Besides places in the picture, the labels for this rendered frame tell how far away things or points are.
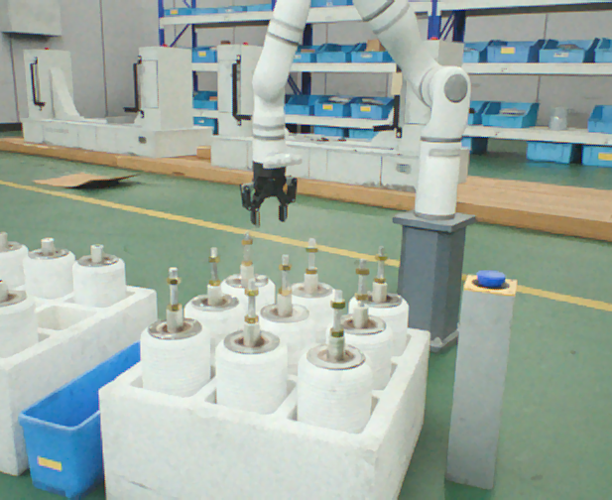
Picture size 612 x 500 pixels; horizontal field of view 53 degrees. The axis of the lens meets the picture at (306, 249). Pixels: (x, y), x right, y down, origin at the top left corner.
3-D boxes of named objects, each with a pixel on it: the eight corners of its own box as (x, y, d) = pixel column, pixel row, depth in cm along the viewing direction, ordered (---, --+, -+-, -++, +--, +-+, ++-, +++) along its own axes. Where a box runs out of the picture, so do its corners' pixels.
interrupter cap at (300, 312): (250, 312, 95) (250, 308, 95) (293, 304, 99) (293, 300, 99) (275, 328, 89) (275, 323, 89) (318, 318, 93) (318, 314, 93)
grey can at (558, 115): (550, 129, 536) (552, 106, 531) (569, 130, 527) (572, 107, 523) (546, 129, 524) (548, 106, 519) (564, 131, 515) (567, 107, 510)
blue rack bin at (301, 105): (307, 113, 715) (307, 94, 709) (335, 114, 693) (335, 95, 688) (281, 114, 676) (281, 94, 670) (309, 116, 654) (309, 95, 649)
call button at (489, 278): (477, 281, 92) (478, 268, 92) (505, 285, 91) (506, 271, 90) (474, 289, 89) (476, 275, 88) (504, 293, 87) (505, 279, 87)
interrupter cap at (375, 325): (351, 340, 85) (351, 335, 85) (324, 321, 92) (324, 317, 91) (396, 331, 89) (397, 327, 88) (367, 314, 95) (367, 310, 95)
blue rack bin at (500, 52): (503, 65, 573) (505, 41, 568) (546, 65, 552) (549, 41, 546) (484, 62, 534) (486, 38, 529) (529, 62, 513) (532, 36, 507)
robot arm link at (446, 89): (477, 66, 132) (470, 148, 136) (451, 66, 140) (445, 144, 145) (439, 64, 128) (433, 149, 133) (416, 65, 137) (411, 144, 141)
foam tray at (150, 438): (228, 385, 124) (228, 300, 120) (423, 424, 112) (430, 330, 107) (105, 503, 89) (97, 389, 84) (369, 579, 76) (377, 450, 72)
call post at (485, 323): (450, 455, 102) (467, 276, 94) (495, 465, 100) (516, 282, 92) (444, 480, 96) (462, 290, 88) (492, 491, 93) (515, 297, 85)
